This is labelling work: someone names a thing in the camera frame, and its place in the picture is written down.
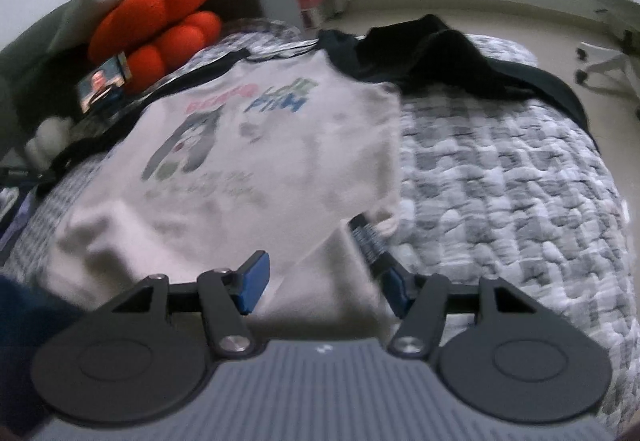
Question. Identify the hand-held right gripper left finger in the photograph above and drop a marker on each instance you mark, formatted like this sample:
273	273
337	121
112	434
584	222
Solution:
255	283

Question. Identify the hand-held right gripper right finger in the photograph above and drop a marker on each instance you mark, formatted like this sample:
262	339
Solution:
396	293

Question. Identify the white printed t-shirt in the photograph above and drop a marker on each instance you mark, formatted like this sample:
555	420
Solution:
225	201

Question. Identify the black t-shirt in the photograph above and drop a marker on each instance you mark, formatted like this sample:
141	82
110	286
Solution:
450	56

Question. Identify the grey checkered quilt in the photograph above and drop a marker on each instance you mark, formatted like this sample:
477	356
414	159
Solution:
500	196

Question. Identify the dark blue cloth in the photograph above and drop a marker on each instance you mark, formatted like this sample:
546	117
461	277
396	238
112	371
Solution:
25	346

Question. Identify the smartphone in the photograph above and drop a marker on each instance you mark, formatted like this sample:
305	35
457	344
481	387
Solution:
102	86

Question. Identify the white plush toy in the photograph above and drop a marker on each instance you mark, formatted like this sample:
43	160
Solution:
47	136

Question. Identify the orange knitted cushion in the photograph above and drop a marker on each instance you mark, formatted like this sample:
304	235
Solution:
150	6

